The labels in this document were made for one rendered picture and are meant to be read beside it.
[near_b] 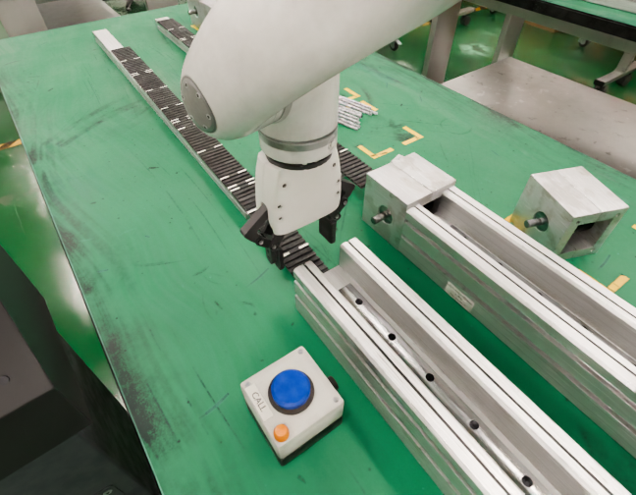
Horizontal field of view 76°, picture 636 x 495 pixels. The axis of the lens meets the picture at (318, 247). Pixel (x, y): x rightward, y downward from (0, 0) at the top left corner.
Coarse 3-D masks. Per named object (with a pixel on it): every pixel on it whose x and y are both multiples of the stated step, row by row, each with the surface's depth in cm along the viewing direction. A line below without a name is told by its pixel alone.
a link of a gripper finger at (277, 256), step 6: (264, 234) 51; (258, 240) 49; (264, 240) 49; (270, 240) 50; (264, 246) 50; (270, 252) 52; (276, 252) 52; (282, 252) 52; (270, 258) 53; (276, 258) 53; (282, 258) 52; (276, 264) 54; (282, 264) 53
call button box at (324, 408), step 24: (288, 360) 44; (312, 360) 44; (240, 384) 43; (264, 384) 42; (312, 384) 42; (336, 384) 47; (264, 408) 41; (312, 408) 41; (336, 408) 41; (264, 432) 42; (312, 432) 41; (288, 456) 41
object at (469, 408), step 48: (336, 288) 48; (384, 288) 48; (336, 336) 47; (384, 336) 47; (432, 336) 44; (384, 384) 42; (432, 384) 43; (480, 384) 40; (432, 432) 37; (480, 432) 39; (528, 432) 37; (480, 480) 34; (528, 480) 36; (576, 480) 34
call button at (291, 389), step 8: (280, 376) 42; (288, 376) 41; (296, 376) 42; (304, 376) 42; (272, 384) 41; (280, 384) 41; (288, 384) 41; (296, 384) 41; (304, 384) 41; (272, 392) 41; (280, 392) 40; (288, 392) 40; (296, 392) 40; (304, 392) 40; (280, 400) 40; (288, 400) 40; (296, 400) 40; (304, 400) 40; (288, 408) 40; (296, 408) 40
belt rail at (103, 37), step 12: (96, 36) 118; (108, 36) 117; (108, 48) 111; (132, 84) 102; (144, 96) 96; (156, 108) 91; (168, 120) 86; (204, 168) 78; (216, 180) 74; (228, 192) 71
